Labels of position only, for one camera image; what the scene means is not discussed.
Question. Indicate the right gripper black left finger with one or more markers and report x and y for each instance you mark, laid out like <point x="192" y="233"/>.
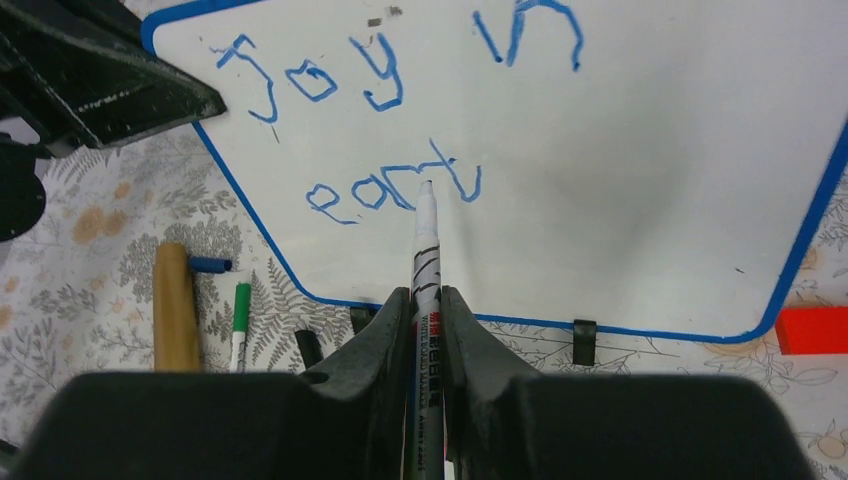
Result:
<point x="340" y="419"/>

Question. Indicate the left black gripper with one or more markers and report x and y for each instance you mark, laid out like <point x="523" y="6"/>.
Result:
<point x="77" y="74"/>

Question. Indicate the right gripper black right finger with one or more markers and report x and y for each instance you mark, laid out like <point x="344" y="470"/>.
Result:
<point x="507" y="420"/>

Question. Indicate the blue-capped marker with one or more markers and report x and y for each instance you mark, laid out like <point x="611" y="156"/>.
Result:
<point x="424" y="449"/>

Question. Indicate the blue-framed whiteboard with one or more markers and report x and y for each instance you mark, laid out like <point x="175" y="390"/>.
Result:
<point x="657" y="167"/>

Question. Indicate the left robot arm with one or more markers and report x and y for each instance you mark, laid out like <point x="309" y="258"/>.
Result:
<point x="23" y="196"/>

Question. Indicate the black-capped marker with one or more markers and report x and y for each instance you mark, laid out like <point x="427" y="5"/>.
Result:
<point x="309" y="347"/>

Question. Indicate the green-capped marker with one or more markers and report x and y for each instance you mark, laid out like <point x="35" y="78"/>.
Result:
<point x="240" y="326"/>

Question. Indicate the blue marker cap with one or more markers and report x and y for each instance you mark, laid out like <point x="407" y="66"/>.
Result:
<point x="210" y="265"/>

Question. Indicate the red cube block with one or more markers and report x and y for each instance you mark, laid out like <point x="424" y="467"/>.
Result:
<point x="812" y="331"/>

